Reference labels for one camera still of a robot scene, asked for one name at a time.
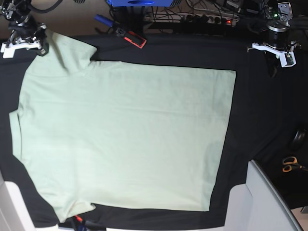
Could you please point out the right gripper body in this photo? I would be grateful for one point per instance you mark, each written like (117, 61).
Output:
(27, 30)

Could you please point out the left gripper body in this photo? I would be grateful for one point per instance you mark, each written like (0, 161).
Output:
(276, 35)

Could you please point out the light green T-shirt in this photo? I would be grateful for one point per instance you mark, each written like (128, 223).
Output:
(119, 134)

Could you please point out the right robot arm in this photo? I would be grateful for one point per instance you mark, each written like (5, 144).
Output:
(15, 9)

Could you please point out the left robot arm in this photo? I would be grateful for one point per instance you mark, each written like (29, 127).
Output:
(274, 10)

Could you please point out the blue box at top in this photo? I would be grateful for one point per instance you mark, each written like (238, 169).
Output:
(159, 3)

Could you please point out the orange black tool on table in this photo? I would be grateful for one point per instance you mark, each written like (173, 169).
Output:
(131, 37)

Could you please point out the white power strip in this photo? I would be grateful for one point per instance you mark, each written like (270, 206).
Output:
(163, 17)

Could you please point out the white bin right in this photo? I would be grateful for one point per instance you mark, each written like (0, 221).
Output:
(257, 206)

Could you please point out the white bin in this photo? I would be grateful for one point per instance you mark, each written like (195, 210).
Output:
(257, 206)
(14, 215)

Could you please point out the white bin left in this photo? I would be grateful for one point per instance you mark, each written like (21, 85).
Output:
(14, 215)

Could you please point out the red blue tool bottom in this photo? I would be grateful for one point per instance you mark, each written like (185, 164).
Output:
(79, 224)

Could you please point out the blue handle tool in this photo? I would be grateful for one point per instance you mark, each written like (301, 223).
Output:
(104, 20)

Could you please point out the orange handled scissors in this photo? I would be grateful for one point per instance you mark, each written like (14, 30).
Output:
(291, 164)

